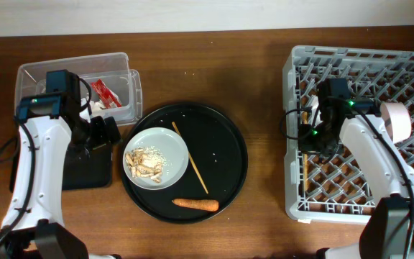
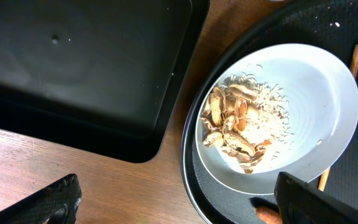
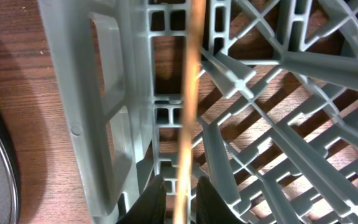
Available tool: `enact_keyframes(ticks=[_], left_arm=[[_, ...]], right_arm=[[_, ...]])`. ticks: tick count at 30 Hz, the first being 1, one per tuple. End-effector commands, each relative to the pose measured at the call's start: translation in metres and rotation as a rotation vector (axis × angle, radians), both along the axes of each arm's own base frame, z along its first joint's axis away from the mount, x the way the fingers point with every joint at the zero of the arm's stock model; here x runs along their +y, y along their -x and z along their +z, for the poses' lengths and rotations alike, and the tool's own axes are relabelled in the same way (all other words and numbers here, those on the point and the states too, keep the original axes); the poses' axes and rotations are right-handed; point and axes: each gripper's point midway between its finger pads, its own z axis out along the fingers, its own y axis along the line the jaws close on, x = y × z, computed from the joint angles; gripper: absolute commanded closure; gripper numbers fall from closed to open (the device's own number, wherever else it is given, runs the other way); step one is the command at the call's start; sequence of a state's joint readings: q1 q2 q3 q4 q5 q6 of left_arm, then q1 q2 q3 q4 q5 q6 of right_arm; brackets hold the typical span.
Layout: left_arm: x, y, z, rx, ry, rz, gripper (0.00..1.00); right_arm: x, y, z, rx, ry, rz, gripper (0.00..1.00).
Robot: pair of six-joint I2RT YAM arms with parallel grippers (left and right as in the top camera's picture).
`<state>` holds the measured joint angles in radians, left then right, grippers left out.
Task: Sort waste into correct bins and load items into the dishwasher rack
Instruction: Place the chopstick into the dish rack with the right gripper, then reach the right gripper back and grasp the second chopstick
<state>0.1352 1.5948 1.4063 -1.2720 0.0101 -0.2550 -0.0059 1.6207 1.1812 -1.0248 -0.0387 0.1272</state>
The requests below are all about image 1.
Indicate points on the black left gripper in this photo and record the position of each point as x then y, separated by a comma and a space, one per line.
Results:
103, 137

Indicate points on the round black tray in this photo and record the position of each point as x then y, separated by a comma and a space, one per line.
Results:
218, 171

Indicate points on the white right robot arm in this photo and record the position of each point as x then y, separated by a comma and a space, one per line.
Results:
369, 131

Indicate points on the pink bowl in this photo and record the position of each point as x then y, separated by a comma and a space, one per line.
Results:
397, 121

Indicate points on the red wrapper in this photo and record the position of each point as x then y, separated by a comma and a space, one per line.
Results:
108, 98

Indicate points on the food scraps and rice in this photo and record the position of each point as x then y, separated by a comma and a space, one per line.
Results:
145, 162

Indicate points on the orange carrot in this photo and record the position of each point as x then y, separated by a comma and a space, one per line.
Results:
199, 204

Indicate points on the clear plastic bin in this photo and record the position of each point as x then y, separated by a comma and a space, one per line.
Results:
112, 68

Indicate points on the white tissue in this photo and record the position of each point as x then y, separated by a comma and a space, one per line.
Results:
95, 107

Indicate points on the light grey plate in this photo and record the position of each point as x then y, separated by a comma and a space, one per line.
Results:
173, 148

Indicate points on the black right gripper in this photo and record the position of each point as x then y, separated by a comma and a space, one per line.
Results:
305, 143

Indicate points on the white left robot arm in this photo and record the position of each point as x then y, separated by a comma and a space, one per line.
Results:
48, 125

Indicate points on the grey dishwasher rack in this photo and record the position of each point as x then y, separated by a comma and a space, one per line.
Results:
337, 190

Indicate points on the black rectangular tray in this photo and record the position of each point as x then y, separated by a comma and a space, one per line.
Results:
84, 170

